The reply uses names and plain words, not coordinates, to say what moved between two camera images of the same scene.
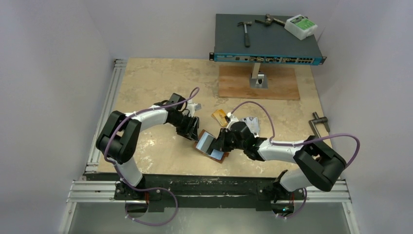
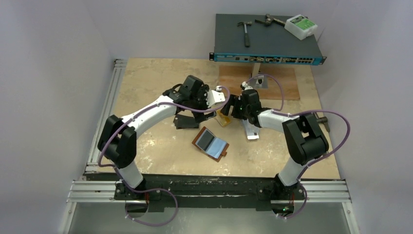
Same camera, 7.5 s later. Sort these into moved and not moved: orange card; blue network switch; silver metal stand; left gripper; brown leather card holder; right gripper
Moved: left gripper; right gripper
Not moved: orange card; blue network switch; brown leather card holder; silver metal stand
